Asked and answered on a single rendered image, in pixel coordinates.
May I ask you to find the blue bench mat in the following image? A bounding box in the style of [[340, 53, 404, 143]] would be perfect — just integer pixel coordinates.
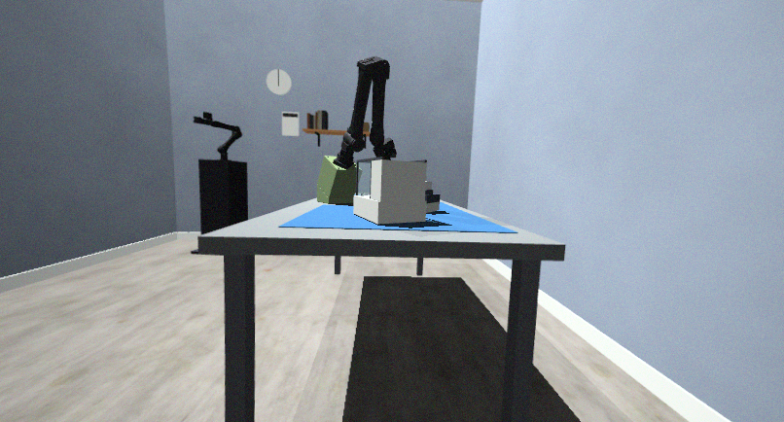
[[279, 202, 517, 233]]

